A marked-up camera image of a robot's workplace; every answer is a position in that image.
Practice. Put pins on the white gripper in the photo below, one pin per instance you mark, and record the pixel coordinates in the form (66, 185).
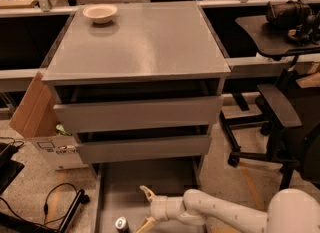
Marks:
(162, 208)

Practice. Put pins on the redbull can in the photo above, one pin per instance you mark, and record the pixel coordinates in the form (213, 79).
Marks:
(121, 225)

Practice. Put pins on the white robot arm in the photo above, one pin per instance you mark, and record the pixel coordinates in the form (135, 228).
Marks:
(289, 211)

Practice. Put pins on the grey bottom drawer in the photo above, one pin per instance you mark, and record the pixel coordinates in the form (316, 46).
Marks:
(119, 194)

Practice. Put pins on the grey drawer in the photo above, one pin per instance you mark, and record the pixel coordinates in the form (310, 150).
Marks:
(144, 149)
(119, 194)
(143, 114)

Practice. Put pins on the grey middle drawer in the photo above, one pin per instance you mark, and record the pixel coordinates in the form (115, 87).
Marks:
(144, 149)

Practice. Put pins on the grey top drawer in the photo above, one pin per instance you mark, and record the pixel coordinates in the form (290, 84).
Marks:
(143, 114)

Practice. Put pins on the grey drawer cabinet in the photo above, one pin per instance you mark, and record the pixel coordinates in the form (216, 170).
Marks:
(150, 51)

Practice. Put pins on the cardboard box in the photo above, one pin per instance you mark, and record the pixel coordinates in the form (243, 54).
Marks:
(36, 121)

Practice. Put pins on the black office chair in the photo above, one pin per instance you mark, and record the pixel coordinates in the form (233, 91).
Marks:
(290, 119)

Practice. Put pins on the white bowl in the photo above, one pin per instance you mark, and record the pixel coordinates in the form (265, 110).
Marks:
(100, 13)

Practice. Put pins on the black side desk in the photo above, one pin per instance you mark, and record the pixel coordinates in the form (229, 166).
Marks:
(262, 37)

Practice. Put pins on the black vr headset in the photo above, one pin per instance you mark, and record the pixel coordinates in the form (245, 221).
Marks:
(300, 21)

